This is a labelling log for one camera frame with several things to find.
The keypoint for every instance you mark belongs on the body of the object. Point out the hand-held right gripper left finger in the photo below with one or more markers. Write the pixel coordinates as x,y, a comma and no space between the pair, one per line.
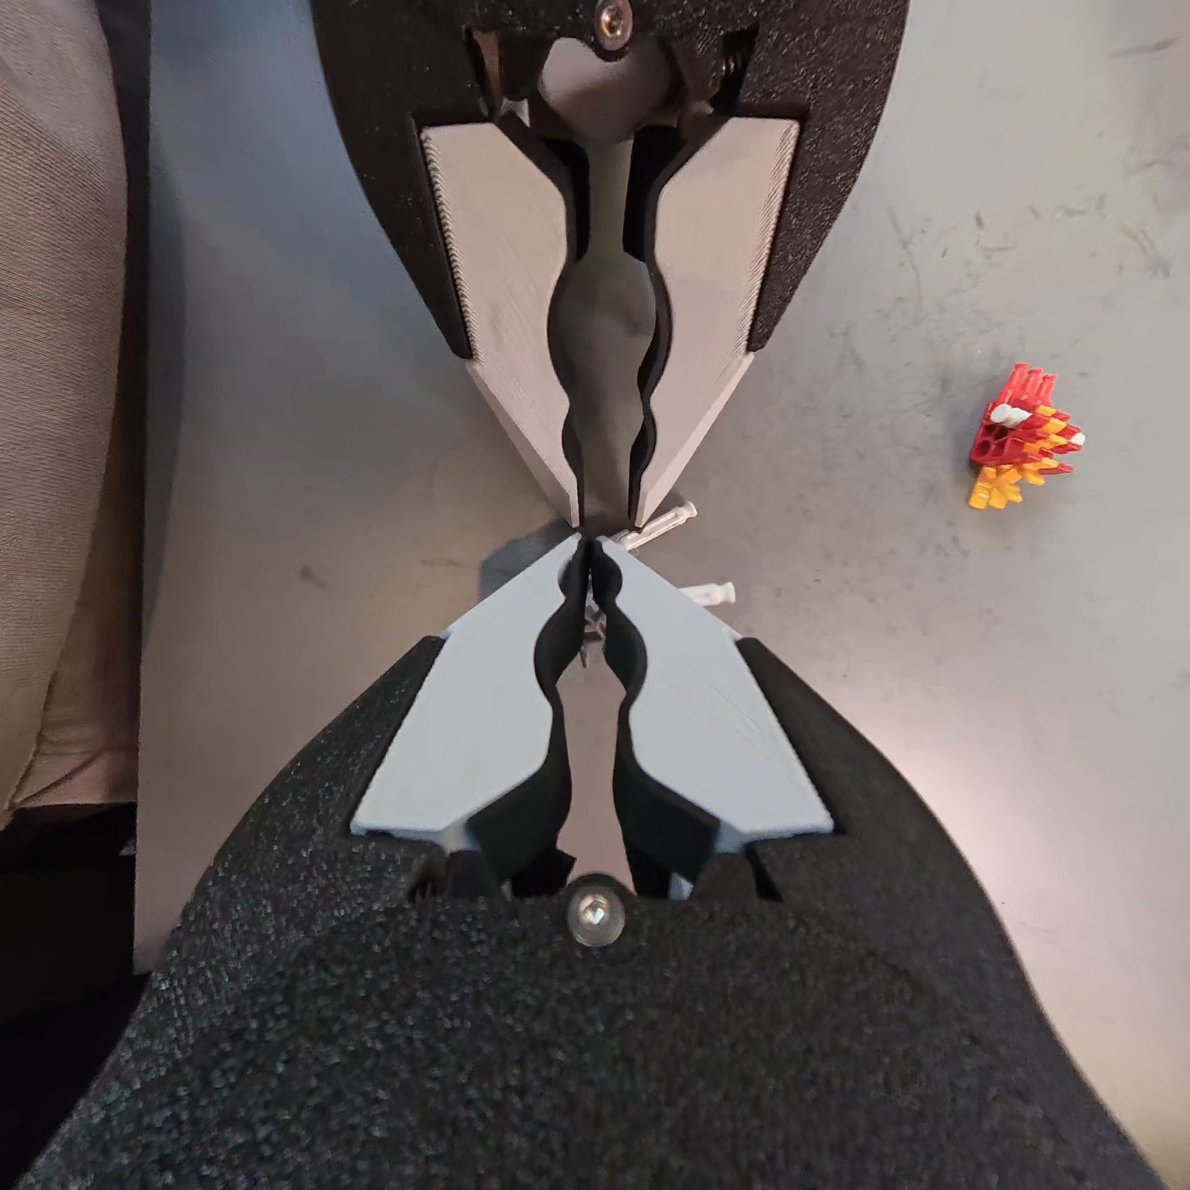
465,735

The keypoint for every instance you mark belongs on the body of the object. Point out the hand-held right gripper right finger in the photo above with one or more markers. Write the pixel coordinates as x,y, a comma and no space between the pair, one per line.
726,735

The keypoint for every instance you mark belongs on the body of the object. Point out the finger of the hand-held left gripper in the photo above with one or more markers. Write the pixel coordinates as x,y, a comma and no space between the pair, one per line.
716,241
502,241

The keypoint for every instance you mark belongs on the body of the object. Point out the grey snowflake connector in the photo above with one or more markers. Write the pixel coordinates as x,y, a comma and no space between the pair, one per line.
592,620

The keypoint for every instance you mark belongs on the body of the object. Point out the red and yellow connector stack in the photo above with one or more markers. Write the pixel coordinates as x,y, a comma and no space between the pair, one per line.
1018,446

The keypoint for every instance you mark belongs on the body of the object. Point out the person's beige sweatshirt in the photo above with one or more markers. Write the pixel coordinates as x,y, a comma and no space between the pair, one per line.
56,372

